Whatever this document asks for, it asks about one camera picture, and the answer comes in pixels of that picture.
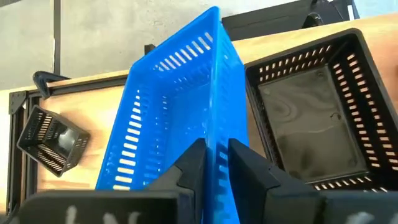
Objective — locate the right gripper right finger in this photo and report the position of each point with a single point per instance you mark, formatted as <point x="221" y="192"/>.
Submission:
<point x="295" y="205"/>

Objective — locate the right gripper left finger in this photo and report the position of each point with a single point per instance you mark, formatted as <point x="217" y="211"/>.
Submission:
<point x="109" y="208"/>

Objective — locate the black plastic slotted basket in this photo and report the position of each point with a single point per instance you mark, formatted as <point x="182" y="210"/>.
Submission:
<point x="66" y="140"/>
<point x="311" y="124"/>

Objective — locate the blue plastic slotted basket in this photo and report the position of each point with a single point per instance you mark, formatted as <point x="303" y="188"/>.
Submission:
<point x="174" y="109"/>

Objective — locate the dark bulky background object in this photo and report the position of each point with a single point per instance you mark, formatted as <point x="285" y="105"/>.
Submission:
<point x="273" y="18"/>

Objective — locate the black aluminium table frame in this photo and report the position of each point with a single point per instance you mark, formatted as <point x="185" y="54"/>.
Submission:
<point x="14" y="155"/>

